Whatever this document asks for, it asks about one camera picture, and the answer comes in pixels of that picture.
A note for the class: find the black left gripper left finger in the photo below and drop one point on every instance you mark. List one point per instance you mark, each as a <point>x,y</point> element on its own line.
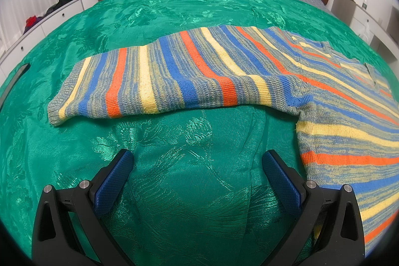
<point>54,240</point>

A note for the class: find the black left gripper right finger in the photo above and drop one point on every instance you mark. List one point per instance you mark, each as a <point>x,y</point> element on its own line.
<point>327,230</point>

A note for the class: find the striped knitted sweater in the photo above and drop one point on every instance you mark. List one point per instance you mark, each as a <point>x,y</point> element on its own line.
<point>348,119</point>

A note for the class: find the dark clothes on cabinet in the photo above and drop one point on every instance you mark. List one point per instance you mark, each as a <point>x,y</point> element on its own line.
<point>56,6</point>

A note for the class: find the green floral bedspread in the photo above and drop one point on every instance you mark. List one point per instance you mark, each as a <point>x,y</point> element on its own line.
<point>197,194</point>

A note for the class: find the black flat bar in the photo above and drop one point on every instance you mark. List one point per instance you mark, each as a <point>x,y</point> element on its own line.
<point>21,71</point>

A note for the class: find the white drawer cabinet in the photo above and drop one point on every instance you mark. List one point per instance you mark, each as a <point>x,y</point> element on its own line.
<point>38,32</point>

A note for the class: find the white bedside shelf unit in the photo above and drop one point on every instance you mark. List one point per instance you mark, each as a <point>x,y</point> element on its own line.
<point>367,28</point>

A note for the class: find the red cloth on cabinet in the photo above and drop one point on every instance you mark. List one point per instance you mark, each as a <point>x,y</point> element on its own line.
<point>31,22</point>

